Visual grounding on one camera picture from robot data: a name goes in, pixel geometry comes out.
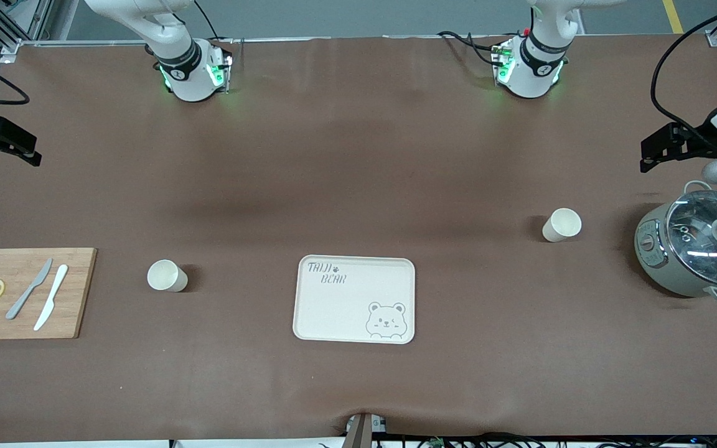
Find wooden cutting board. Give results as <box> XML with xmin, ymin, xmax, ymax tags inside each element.
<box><xmin>0</xmin><ymin>248</ymin><xmax>98</xmax><ymax>340</ymax></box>

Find glass pot lid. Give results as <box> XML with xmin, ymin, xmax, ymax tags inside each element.
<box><xmin>665</xmin><ymin>190</ymin><xmax>717</xmax><ymax>288</ymax></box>

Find brown table mat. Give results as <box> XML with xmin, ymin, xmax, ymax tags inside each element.
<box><xmin>0</xmin><ymin>34</ymin><xmax>717</xmax><ymax>444</ymax></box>

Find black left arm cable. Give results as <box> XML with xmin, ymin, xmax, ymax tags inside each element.
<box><xmin>651</xmin><ymin>3</ymin><xmax>717</xmax><ymax>147</ymax></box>

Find white plastic knife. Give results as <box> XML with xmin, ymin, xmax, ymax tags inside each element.
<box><xmin>33</xmin><ymin>264</ymin><xmax>69</xmax><ymax>332</ymax></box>

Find black left base cables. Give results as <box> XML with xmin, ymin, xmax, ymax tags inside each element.
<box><xmin>436</xmin><ymin>30</ymin><xmax>505</xmax><ymax>68</ymax></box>

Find pale green electric pot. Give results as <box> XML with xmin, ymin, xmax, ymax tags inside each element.
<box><xmin>634</xmin><ymin>180</ymin><xmax>717</xmax><ymax>304</ymax></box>

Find grey plastic knife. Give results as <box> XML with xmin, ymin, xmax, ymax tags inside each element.
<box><xmin>6</xmin><ymin>258</ymin><xmax>54</xmax><ymax>320</ymax></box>

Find cream tray with bear print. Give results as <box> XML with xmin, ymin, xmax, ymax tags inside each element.
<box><xmin>292</xmin><ymin>254</ymin><xmax>416</xmax><ymax>345</ymax></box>

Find black right base cable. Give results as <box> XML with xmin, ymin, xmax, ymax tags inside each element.
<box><xmin>194</xmin><ymin>0</ymin><xmax>235</xmax><ymax>43</ymax></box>

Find metal table edge bracket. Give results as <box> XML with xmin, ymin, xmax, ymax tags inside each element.
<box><xmin>344</xmin><ymin>412</ymin><xmax>388</xmax><ymax>448</ymax></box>

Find white plastic cup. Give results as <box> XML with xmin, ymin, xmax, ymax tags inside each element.
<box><xmin>147</xmin><ymin>259</ymin><xmax>189</xmax><ymax>293</ymax></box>
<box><xmin>541</xmin><ymin>208</ymin><xmax>583</xmax><ymax>243</ymax></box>

